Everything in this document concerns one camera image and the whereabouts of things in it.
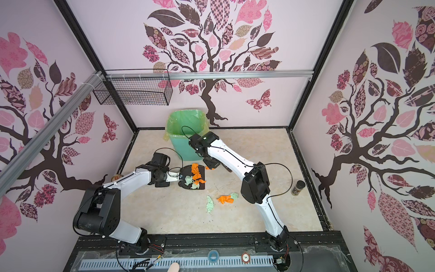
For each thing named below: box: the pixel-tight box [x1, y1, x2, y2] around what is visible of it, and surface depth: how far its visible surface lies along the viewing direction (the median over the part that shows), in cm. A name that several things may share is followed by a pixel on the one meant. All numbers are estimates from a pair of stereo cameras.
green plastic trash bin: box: [169, 134, 204, 161], surface depth 84 cm
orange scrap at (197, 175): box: [192, 172, 207, 186], surface depth 96 cm
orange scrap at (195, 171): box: [191, 162, 202, 180], surface depth 97 cm
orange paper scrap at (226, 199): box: [217, 194, 234, 205], surface depth 88 cm
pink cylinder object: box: [167, 262, 180, 272], surface depth 69 cm
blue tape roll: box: [207, 249, 220, 263], surface depth 72 cm
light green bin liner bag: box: [163, 109, 210, 142], surface depth 97 cm
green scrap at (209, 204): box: [205, 194, 215, 215], surface depth 87 cm
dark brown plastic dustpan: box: [178, 164, 206, 190], surface depth 96 cm
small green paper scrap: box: [229, 191, 240, 200], surface depth 89 cm
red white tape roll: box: [240, 252, 251, 264], surface depth 72 cm
